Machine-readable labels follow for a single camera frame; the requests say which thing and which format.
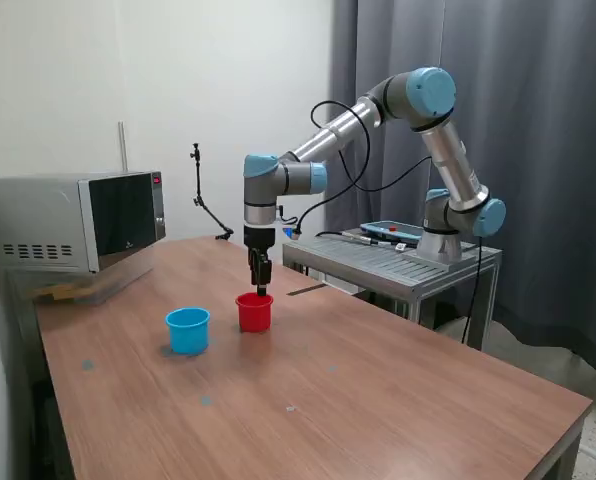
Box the grey table leg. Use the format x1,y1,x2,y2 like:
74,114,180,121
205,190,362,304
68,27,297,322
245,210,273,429
536,405,593,480

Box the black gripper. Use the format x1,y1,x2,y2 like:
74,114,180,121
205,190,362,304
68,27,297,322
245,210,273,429
242,224,278,299

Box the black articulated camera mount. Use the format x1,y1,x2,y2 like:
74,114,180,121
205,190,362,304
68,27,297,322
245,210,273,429
188,142,235,242

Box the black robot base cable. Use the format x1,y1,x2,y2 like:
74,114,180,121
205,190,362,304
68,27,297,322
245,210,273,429
460,234,484,345

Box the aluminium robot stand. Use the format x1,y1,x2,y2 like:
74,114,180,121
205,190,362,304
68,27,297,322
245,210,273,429
282,230,503,354

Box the wooden blocks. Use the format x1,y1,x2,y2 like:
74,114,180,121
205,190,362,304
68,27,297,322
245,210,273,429
30,282,94,304

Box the black camera cable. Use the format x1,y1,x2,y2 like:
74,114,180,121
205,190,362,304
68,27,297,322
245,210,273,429
296,100,435,234

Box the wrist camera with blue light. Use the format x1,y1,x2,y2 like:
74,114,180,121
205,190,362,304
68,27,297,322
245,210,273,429
276,203,305,239

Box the blue plastic bin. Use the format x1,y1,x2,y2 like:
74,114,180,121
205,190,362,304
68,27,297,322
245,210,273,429
165,306,212,357

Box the black and silver cable plug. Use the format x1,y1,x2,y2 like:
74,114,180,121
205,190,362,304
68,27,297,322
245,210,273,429
315,229,394,247

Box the dark grey curtain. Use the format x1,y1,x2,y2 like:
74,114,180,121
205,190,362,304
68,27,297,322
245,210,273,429
325,0,596,376

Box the red plastic bin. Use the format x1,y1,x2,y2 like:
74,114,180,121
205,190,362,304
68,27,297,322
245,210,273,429
234,292,275,334

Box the teach pendant with blue rim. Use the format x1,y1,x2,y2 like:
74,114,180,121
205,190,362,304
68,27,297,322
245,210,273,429
360,221,424,246

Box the white vertical pipe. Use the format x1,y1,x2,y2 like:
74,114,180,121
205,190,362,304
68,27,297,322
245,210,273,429
117,121,129,172

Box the silver microwave oven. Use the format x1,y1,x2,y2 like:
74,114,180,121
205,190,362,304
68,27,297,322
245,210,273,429
0,169,168,275

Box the dark metal strip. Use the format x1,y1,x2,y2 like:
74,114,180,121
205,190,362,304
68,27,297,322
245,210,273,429
286,282,325,297

